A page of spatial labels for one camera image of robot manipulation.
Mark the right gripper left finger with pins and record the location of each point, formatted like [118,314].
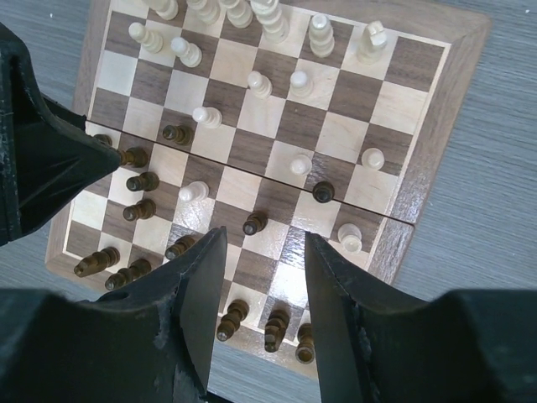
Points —
[150,341]

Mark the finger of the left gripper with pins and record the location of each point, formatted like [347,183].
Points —
[46,156]

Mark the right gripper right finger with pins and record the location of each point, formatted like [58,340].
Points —
[374,343]

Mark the dark chess piece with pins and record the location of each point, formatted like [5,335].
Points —
[135,156]
[147,181]
[142,210]
[103,138]

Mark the dark chess pawn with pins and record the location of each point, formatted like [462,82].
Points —
[124,276]

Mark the dark bishop edge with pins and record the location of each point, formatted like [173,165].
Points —
[97,262]

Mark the white pawn mid board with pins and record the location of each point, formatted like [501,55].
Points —
[194,192]

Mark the wooden chess board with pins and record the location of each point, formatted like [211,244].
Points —
[338,130]

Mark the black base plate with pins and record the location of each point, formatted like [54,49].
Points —
[236,391]

